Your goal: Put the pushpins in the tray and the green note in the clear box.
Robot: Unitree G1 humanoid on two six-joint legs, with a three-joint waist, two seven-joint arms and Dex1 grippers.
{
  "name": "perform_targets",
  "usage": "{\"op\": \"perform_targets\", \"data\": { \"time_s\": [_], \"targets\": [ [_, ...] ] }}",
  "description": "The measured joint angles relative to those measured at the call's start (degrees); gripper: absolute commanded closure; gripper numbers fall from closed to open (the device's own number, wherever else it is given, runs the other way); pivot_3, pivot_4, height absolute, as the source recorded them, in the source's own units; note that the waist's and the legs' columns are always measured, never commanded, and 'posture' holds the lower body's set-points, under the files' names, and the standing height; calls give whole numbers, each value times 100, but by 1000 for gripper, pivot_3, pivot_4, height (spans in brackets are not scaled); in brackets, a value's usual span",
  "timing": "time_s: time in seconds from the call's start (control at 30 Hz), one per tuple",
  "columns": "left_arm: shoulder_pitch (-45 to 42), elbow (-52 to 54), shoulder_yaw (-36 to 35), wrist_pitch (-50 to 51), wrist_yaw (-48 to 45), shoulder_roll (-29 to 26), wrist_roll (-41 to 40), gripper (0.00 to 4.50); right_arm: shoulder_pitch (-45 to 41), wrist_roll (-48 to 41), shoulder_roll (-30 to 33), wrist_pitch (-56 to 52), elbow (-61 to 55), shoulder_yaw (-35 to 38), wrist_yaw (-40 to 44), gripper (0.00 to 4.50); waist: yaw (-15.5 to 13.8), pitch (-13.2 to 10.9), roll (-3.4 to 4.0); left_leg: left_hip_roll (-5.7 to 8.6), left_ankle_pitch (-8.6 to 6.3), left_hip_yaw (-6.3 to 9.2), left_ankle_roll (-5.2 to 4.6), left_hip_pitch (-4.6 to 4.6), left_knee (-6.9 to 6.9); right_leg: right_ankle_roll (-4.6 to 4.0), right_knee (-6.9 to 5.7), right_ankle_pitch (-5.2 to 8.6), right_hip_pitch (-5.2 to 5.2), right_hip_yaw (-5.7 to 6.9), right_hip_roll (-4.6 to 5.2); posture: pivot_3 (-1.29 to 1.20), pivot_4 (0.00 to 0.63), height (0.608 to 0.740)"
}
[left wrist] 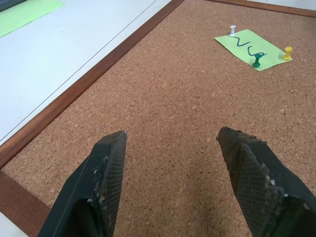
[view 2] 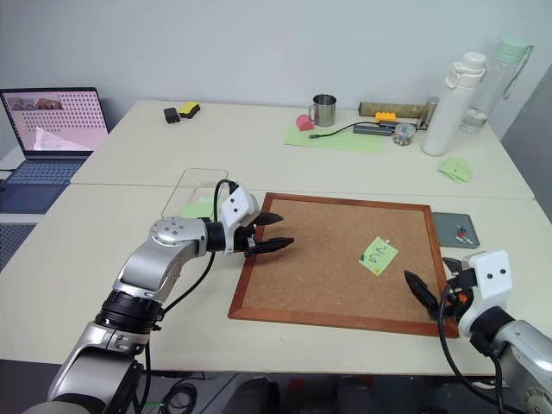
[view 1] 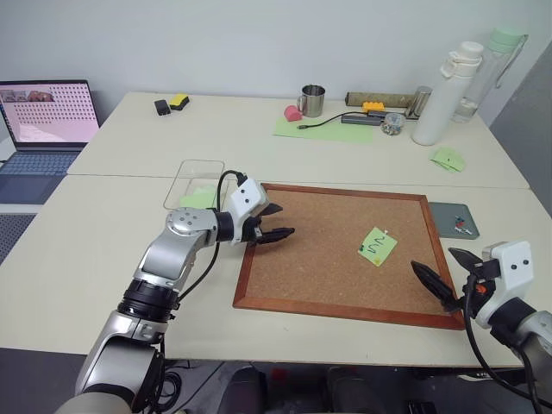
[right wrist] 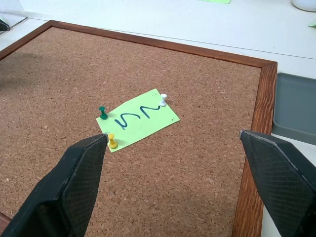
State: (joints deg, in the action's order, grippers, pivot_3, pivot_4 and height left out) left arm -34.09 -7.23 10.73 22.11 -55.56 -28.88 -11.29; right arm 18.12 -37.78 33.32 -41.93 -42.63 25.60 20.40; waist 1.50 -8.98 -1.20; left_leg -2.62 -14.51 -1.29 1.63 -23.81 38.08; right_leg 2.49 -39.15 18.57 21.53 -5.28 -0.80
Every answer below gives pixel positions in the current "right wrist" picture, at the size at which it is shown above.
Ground green paper note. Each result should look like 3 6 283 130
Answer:
95 88 180 154

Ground wood-framed cork board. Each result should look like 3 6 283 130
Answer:
0 20 278 237

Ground clear acrylic stand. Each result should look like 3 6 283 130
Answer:
0 9 28 32

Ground white round container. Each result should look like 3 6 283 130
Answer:
291 0 316 12

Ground white push pin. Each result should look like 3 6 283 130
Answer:
158 93 169 107

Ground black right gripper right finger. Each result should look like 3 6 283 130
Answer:
239 129 316 237

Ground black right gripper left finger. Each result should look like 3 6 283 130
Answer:
0 133 109 237

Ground green paper sheet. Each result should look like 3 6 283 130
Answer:
199 0 232 5

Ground grey plastic tray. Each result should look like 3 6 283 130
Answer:
272 72 316 139

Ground yellow push pin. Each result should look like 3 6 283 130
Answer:
108 134 119 149

